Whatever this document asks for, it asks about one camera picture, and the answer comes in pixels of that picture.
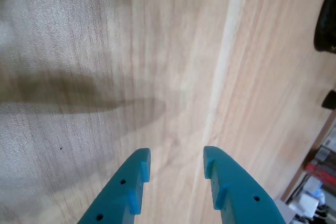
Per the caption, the black mesh pen holder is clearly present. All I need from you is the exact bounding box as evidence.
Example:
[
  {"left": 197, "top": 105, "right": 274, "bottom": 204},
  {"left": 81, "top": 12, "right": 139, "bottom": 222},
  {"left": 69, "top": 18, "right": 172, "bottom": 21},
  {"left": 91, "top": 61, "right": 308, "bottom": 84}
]
[{"left": 313, "top": 0, "right": 336, "bottom": 55}]

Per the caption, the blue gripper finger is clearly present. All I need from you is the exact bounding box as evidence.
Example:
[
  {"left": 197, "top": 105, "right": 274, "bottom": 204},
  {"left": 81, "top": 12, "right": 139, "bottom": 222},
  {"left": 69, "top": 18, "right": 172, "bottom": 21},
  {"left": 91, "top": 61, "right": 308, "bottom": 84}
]
[
  {"left": 203, "top": 145, "right": 287, "bottom": 224},
  {"left": 77, "top": 147, "right": 151, "bottom": 224}
]

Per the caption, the white box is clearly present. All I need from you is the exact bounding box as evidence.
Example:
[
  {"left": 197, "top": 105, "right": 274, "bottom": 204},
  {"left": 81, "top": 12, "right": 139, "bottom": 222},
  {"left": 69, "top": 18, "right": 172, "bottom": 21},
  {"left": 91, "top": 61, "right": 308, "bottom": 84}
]
[{"left": 286, "top": 192, "right": 320, "bottom": 221}]

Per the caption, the dark grey box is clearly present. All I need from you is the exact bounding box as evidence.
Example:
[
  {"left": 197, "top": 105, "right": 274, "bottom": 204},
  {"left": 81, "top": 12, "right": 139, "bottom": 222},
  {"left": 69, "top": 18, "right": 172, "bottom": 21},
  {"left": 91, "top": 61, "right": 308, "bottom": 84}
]
[{"left": 316, "top": 146, "right": 336, "bottom": 166}]

